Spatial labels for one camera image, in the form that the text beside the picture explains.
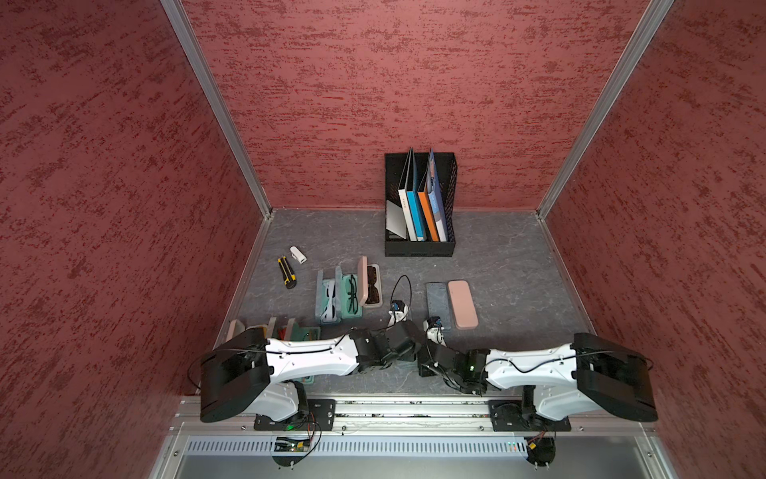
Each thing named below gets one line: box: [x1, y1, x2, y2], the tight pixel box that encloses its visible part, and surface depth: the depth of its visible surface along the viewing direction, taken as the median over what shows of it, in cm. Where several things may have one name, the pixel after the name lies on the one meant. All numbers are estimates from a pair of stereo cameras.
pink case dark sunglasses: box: [357, 255, 383, 309], surface depth 97 cm
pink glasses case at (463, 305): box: [446, 279, 479, 331], surface depth 94 cm
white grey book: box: [396, 148, 418, 242], surface depth 92 cm
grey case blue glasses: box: [425, 281, 452, 330], surface depth 94 cm
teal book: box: [405, 148, 428, 242], surface depth 92 cm
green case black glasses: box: [341, 274, 364, 320], surface depth 97 cm
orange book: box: [416, 183, 440, 243], surface depth 91 cm
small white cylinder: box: [289, 245, 308, 265], surface depth 105 cm
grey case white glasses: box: [315, 265, 343, 325], surface depth 94 cm
